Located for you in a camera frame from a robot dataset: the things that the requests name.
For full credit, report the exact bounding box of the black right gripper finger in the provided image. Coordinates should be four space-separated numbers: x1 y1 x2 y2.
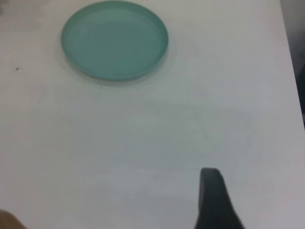
195 167 246 229

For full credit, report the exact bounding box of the green round plate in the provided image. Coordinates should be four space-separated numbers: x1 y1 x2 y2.
61 0 169 81

